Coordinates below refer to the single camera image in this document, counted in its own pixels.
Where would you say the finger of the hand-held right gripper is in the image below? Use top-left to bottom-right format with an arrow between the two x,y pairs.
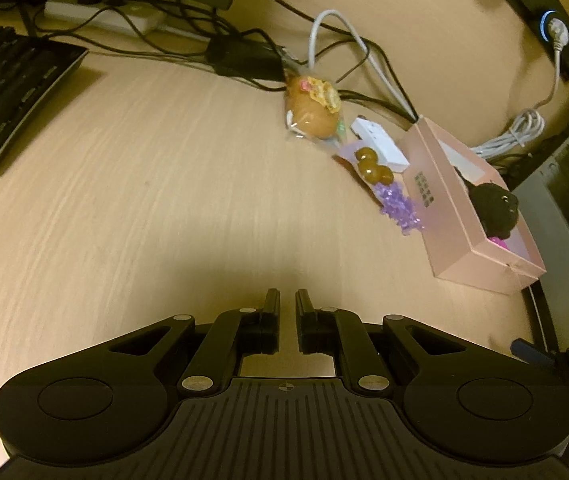
511,338 -> 556,367

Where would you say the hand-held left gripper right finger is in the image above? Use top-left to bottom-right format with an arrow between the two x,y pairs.
295,287 -> 480,394

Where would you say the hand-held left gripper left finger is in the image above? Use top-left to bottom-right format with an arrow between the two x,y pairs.
89,287 -> 282,394

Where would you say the pink cardboard box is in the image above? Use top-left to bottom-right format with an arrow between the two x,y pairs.
400,116 -> 547,295

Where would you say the purple crystal star ornament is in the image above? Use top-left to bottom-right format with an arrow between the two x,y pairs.
374,182 -> 425,237

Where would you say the black plush cat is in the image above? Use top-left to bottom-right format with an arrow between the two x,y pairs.
467,183 -> 520,238

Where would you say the brown bead string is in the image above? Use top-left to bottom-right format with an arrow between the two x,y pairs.
354,146 -> 394,184

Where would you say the white plug adapter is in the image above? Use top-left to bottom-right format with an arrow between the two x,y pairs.
351,117 -> 410,173

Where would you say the packaged bread with cartoon print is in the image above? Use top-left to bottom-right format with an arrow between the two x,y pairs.
283,67 -> 350,143

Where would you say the black power adapter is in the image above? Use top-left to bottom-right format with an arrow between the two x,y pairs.
206,35 -> 290,81

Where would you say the white power strip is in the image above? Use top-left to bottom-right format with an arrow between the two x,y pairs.
43,0 -> 165,34

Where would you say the black keyboard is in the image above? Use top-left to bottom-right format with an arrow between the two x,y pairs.
0,22 -> 89,173

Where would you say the bundled white cable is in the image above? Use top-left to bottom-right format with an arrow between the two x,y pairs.
471,17 -> 565,161

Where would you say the grey cable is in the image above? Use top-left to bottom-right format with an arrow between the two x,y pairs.
308,9 -> 420,122

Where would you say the black cables and adapter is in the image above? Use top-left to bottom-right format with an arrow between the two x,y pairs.
164,0 -> 415,121

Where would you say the black wall socket strip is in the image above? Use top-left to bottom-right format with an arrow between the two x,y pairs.
464,0 -> 569,81

